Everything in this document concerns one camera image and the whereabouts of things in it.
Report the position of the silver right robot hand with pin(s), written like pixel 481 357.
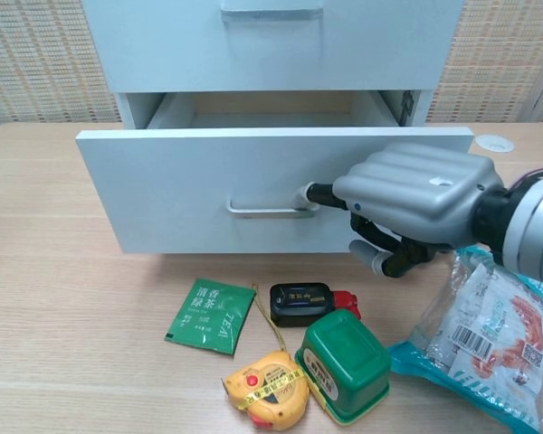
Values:
pixel 412 190

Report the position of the white bottom drawer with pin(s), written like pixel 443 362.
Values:
pixel 163 181

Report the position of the white drawer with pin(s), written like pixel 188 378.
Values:
pixel 163 50
pixel 163 181

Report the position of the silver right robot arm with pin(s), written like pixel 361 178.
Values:
pixel 534 226

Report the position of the white middle drawer front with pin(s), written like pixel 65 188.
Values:
pixel 163 50

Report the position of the black ink bottle red cap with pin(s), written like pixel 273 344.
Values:
pixel 298 305

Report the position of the teal clear snack bag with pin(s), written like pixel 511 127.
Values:
pixel 484 343

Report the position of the green plastic container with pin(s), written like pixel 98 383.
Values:
pixel 344 357

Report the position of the green tea bag sachet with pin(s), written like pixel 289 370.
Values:
pixel 208 316

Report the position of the yellow tape measure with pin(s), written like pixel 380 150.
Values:
pixel 271 389

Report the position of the woven bamboo screen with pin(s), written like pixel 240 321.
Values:
pixel 40 63

